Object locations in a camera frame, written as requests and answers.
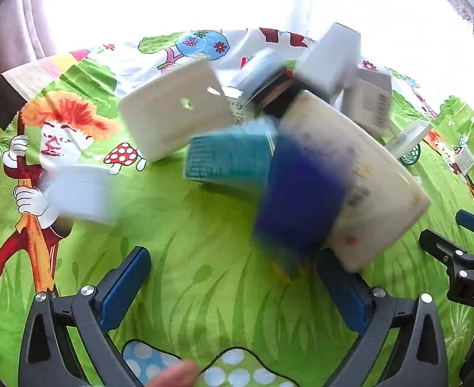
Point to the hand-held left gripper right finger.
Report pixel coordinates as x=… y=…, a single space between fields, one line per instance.
x=341 y=290

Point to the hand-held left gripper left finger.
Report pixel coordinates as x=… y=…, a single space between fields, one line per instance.
x=124 y=286

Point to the person's left hand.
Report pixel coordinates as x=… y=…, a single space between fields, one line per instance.
x=176 y=375

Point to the small white labelled box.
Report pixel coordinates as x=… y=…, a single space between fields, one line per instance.
x=465 y=160

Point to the large cream box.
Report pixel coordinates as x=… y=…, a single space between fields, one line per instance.
x=382 y=193

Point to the green cartoon printed sheet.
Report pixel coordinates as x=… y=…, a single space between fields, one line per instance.
x=204 y=250

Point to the dark blue box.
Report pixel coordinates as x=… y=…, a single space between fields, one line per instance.
x=301 y=201

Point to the white tub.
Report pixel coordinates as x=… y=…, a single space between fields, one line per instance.
x=79 y=193

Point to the teal box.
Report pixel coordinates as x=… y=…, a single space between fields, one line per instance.
x=224 y=157

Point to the large white box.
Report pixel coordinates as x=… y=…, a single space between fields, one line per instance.
x=172 y=117

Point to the white box with green logo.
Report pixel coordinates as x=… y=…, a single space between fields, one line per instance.
x=239 y=109

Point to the grey white box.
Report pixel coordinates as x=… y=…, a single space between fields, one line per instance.
x=329 y=60

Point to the sheer lace curtain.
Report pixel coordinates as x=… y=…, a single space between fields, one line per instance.
x=454 y=0

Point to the heavy drape curtain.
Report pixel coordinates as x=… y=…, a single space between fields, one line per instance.
x=15 y=28

